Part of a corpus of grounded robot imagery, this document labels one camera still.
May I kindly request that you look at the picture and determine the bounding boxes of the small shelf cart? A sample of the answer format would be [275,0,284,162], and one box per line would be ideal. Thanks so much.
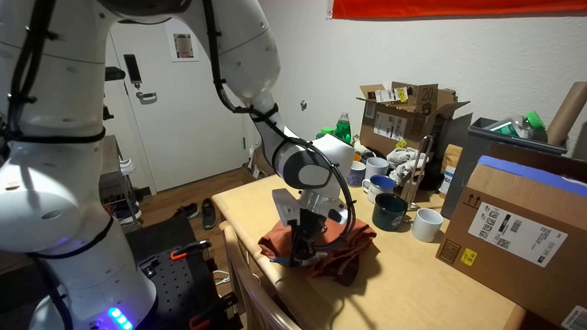
[99,133,143,228]

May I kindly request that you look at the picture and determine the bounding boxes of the brown cardboard tube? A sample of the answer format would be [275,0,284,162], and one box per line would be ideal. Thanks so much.
[545,80,587,146]

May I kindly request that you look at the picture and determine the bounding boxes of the photo on door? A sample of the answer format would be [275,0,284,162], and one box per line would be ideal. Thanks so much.
[172,30,198,62]

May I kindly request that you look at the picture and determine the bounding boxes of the cardboard box with blue tape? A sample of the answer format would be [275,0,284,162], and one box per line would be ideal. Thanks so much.
[435,153,587,327]

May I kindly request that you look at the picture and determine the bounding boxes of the green bottle with white cap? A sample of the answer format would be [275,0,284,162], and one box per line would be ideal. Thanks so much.
[334,111,354,146]

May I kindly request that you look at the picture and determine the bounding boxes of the large open cardboard box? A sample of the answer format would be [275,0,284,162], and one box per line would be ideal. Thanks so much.
[356,80,473,159]

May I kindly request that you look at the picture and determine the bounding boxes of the blue patterned mug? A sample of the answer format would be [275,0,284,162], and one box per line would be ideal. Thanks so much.
[347,159,367,186]

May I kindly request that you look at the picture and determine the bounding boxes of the blue and brown package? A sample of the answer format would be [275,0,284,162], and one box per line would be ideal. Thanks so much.
[438,142,464,195]

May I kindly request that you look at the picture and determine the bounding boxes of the small white cup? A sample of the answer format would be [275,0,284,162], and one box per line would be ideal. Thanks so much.
[409,206,446,243]

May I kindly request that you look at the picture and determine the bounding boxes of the white crumpled plastic bags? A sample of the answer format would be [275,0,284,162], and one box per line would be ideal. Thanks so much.
[387,144,429,184]

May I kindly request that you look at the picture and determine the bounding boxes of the dark grey trash bin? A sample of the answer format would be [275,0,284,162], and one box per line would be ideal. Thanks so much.
[440,115,567,219]

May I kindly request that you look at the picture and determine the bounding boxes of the light wooden chair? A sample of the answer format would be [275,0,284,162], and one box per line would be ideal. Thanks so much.
[218,221,301,330]

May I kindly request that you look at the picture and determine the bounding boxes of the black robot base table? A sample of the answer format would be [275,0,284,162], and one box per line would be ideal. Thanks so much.
[125,212,240,330]

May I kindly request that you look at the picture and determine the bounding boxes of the green item in bin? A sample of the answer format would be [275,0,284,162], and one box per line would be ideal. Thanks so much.
[519,109,547,131]

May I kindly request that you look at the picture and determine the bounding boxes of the red wall banner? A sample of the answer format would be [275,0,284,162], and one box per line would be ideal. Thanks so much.
[328,0,587,21]

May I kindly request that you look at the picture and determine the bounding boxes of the black door lock pad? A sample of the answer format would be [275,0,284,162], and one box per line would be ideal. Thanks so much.
[123,52,143,89]

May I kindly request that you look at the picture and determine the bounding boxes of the dark shoe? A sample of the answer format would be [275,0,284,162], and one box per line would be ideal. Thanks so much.
[200,195,218,230]
[172,201,202,219]

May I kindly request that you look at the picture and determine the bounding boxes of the grey metal rod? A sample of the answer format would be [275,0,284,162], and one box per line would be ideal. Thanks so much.
[400,133,436,206]

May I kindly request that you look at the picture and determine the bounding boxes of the white door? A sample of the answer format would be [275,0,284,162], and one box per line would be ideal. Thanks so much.
[106,19,253,192]

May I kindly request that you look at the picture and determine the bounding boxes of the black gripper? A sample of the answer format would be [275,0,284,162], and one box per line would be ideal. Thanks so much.
[290,208,326,263]

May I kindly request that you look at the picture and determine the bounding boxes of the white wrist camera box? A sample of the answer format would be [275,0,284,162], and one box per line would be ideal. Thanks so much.
[271,186,304,225]

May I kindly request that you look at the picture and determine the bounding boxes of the pale grey mug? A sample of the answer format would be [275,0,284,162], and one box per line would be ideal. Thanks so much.
[365,155,391,181]

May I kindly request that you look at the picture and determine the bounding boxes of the orange folded cloth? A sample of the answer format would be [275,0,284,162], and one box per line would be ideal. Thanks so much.
[257,216,378,285]

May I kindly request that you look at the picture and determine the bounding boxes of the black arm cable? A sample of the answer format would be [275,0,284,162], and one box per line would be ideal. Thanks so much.
[200,0,358,247]

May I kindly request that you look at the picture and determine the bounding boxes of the white mug with blue rim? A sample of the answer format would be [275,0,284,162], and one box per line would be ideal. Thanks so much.
[361,173,400,203]

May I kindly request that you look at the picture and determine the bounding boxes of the dark green mug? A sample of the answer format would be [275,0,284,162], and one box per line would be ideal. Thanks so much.
[370,192,409,232]

